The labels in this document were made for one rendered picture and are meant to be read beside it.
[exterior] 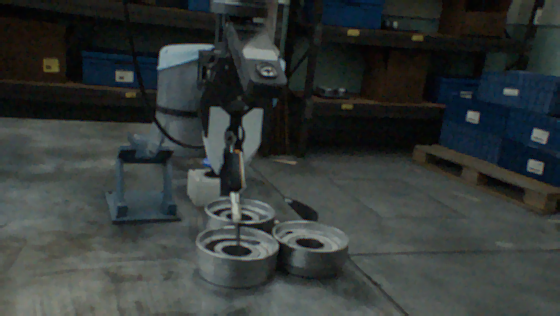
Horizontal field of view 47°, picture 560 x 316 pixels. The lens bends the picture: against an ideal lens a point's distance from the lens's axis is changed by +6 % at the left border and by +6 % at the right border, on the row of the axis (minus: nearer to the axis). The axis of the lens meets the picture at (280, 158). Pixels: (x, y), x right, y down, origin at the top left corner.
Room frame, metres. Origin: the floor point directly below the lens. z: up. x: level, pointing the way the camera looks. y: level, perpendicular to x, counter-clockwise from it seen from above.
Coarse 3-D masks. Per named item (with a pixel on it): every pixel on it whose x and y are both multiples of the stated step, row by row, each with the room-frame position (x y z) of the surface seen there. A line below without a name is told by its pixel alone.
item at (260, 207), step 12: (216, 204) 0.87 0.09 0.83; (228, 204) 0.89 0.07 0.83; (252, 204) 0.89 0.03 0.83; (264, 204) 0.88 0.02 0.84; (204, 216) 0.82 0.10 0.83; (216, 216) 0.80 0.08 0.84; (228, 216) 0.85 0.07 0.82; (252, 216) 0.85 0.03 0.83; (252, 228) 0.79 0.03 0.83; (264, 228) 0.81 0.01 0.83
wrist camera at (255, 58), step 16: (240, 32) 0.72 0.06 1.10; (256, 32) 0.73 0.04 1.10; (240, 48) 0.70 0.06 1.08; (256, 48) 0.71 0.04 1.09; (272, 48) 0.72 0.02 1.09; (240, 64) 0.69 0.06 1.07; (256, 64) 0.68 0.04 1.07; (272, 64) 0.68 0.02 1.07; (240, 80) 0.68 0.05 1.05; (256, 80) 0.66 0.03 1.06; (272, 80) 0.67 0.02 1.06; (256, 96) 0.67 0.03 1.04; (272, 96) 0.67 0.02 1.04
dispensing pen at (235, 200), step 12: (228, 132) 0.77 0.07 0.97; (228, 144) 0.76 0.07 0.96; (228, 156) 0.73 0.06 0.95; (228, 168) 0.72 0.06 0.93; (240, 168) 0.73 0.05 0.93; (228, 180) 0.72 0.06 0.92; (240, 180) 0.72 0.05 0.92; (228, 192) 0.73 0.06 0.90; (240, 204) 0.72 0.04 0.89; (240, 216) 0.71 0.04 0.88
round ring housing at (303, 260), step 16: (288, 224) 0.81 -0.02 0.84; (304, 224) 0.82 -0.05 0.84; (320, 224) 0.82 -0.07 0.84; (288, 240) 0.77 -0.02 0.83; (304, 240) 0.79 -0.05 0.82; (320, 240) 0.79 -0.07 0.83; (336, 240) 0.79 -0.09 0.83; (288, 256) 0.73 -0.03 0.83; (304, 256) 0.72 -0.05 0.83; (320, 256) 0.72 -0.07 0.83; (336, 256) 0.73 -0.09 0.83; (288, 272) 0.73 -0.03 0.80; (304, 272) 0.73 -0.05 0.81; (320, 272) 0.73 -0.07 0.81; (336, 272) 0.75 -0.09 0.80
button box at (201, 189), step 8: (192, 176) 0.98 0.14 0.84; (200, 176) 0.97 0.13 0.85; (208, 176) 0.97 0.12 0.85; (216, 176) 0.97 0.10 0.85; (192, 184) 0.97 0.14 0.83; (200, 184) 0.94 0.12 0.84; (208, 184) 0.95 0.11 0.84; (216, 184) 0.95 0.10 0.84; (192, 192) 0.97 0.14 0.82; (200, 192) 0.94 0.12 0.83; (208, 192) 0.95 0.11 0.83; (216, 192) 0.95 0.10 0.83; (192, 200) 0.97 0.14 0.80; (200, 200) 0.94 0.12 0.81; (208, 200) 0.95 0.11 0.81
